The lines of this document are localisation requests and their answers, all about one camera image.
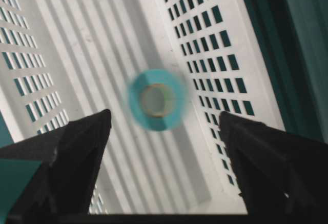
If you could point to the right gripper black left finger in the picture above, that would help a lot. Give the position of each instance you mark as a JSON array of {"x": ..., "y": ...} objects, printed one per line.
[{"x": 53, "y": 173}]

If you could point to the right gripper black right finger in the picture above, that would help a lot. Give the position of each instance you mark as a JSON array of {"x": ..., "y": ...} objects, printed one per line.
[{"x": 279, "y": 174}]

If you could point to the teal tape roll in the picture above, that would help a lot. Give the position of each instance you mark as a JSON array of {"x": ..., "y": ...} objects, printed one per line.
[{"x": 157, "y": 99}]

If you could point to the white perforated plastic basket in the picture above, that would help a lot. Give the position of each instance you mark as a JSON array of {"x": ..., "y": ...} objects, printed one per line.
[{"x": 65, "y": 59}]

